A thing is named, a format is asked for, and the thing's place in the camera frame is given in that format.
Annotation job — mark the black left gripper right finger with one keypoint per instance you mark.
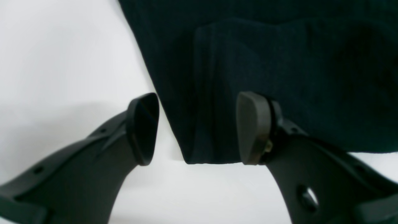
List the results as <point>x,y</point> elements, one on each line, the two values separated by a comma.
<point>320,183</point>

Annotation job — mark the black printed T-shirt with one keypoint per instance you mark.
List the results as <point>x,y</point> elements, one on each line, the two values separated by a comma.
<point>331,65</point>

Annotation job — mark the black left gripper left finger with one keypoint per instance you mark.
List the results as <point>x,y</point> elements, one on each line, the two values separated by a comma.
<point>80,183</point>

